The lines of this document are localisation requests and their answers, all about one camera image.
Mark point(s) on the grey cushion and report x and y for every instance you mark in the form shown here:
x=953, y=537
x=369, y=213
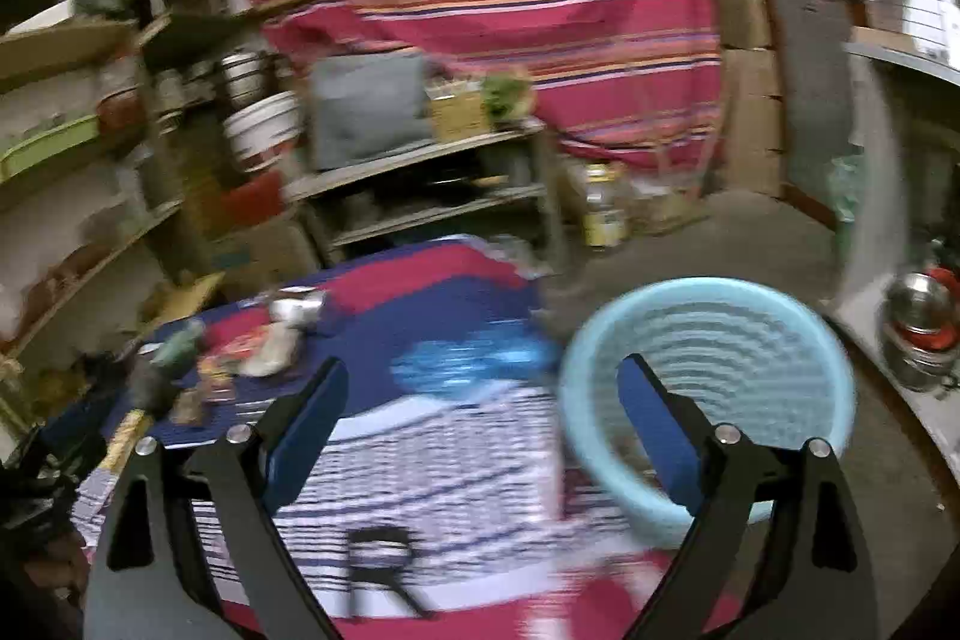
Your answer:
x=365, y=106

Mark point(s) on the oil bottle yellow cap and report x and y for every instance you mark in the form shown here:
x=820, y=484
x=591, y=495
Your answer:
x=604, y=221

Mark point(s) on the orange yellow snack wrapper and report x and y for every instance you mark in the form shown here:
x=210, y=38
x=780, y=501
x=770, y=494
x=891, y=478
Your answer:
x=216, y=385

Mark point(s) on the patterned blanket table cover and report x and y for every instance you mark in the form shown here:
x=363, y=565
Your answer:
x=429, y=517

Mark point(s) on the white label spice jar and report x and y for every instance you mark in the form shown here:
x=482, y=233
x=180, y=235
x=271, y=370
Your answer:
x=300, y=307

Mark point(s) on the yellow rectangular box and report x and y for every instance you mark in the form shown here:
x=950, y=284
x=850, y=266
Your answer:
x=131, y=430

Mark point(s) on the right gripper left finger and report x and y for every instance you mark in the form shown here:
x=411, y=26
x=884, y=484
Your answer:
x=150, y=578

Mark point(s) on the green plastic tray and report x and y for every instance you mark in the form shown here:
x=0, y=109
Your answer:
x=38, y=148

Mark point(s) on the large wooden shelving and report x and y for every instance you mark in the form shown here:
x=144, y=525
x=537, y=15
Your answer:
x=95, y=239

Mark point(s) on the red snack bag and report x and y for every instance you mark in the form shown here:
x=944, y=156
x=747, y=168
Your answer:
x=236, y=349

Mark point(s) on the blue plastic bag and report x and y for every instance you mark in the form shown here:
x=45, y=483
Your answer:
x=505, y=350

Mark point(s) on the crumpled brown paper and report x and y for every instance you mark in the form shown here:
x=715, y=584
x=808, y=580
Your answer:
x=190, y=408

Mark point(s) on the green label jar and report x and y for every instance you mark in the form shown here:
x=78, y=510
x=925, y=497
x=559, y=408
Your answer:
x=178, y=353

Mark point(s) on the light blue plastic basket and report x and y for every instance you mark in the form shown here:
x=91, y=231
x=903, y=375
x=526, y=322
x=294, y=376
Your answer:
x=747, y=354

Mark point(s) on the dark ribbed cup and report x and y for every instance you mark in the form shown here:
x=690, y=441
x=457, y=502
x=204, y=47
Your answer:
x=150, y=391

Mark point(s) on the cardboard box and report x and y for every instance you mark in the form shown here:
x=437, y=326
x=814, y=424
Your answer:
x=263, y=257

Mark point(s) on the small wooden shelf unit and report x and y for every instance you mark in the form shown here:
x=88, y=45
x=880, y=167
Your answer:
x=495, y=185

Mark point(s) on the beige cloth pouch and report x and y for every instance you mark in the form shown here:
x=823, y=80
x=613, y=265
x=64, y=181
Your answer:
x=275, y=354

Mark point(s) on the red plastic basin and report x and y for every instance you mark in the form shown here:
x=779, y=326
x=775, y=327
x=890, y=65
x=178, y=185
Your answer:
x=254, y=203

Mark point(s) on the yellow utensil holder box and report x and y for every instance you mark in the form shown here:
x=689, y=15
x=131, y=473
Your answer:
x=456, y=113

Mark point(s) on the egg carton tray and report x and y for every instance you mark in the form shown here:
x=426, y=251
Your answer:
x=185, y=302

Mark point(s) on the white plastic bucket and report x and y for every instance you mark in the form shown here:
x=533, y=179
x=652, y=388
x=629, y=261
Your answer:
x=258, y=134

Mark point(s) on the steel pot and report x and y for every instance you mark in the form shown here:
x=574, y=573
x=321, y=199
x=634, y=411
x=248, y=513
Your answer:
x=246, y=77

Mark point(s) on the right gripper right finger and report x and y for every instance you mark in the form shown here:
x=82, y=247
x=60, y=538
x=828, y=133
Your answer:
x=814, y=576

